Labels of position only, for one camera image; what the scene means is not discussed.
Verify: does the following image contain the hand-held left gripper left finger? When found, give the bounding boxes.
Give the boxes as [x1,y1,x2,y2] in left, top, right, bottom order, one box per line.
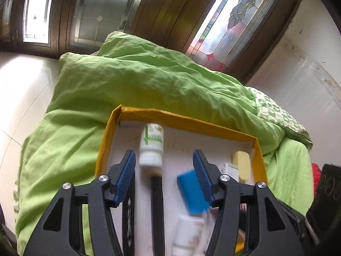
[23,149,137,256]

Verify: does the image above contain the black marker yellow end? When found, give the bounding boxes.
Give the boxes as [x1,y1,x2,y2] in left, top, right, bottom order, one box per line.
[150,173,166,256]

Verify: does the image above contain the blue battery pack with wires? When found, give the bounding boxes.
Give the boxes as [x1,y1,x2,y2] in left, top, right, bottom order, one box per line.
[176,168,211,215]

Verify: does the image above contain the white bottle green label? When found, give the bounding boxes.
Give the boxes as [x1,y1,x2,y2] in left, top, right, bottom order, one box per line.
[139,123,164,171]

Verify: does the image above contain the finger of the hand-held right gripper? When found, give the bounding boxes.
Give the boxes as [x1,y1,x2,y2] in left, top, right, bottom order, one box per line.
[278,201,319,248]

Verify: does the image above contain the green patterned pillow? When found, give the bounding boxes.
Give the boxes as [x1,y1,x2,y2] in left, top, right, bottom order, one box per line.
[252,87,313,150]

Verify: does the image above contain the small white bottle red label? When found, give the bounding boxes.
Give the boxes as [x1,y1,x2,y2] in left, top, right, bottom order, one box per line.
[172,215,205,256]

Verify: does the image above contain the black marker purple end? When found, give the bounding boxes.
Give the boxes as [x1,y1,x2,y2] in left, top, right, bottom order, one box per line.
[121,195,136,256]

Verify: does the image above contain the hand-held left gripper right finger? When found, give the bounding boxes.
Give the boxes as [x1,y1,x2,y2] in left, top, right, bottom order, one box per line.
[192,149,306,256]

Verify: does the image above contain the small pale carton box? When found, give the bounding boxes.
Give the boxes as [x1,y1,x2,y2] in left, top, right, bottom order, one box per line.
[219,163,240,183]

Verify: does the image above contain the green blanket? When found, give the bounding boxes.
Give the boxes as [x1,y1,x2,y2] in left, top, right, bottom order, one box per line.
[14,31,315,256]

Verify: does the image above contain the red cloth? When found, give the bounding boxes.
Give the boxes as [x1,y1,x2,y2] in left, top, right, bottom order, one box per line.
[310,163,324,200]

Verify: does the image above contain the wooden stained glass doors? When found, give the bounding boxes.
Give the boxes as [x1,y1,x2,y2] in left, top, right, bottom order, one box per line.
[0,0,307,83]

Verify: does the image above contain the yellow cardboard tray box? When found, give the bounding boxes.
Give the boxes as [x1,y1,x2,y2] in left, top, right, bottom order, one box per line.
[95,104,268,256]

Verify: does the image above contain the cream compact case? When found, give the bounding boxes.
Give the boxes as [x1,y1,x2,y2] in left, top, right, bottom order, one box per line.
[232,151,252,182]

